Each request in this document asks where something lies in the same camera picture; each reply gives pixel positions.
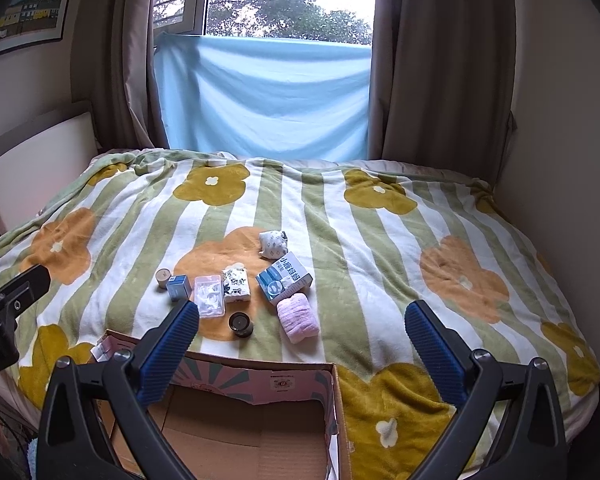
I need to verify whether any cream padded headboard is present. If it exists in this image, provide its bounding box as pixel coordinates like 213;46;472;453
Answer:
0;100;101;251

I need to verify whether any light blue window cloth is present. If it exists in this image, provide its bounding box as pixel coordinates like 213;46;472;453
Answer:
152;32;372;161

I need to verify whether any brown curtain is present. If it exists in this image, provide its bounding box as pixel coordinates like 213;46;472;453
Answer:
367;0;521;163
70;0;168;153

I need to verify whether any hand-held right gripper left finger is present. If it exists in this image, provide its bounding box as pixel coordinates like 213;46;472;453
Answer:
36;299;201;480

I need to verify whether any tree outside window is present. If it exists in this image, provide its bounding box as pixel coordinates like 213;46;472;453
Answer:
207;0;376;43

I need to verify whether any pink towel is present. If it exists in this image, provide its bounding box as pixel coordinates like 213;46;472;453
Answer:
277;294;319;345

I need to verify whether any white printed tissue packet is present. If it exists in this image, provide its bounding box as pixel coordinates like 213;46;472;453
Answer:
221;266;252;303

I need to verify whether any small blue box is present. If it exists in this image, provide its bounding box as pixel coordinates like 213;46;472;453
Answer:
166;274;191;302

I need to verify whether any cardboard box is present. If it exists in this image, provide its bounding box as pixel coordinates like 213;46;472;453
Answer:
87;329;353;480

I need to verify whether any blue and white carton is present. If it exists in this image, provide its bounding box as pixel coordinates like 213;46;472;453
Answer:
256;251;315;306

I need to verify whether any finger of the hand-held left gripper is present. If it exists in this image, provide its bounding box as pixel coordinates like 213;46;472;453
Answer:
0;264;52;320

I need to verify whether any striped flower print blanket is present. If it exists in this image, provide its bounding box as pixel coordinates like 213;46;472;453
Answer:
0;149;600;476

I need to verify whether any window with white frame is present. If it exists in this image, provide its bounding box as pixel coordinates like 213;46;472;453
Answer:
150;0;378;46

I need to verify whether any black round jar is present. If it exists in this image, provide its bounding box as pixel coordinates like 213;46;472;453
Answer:
228;312;255;338

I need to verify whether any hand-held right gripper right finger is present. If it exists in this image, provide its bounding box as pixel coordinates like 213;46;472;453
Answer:
404;300;567;480

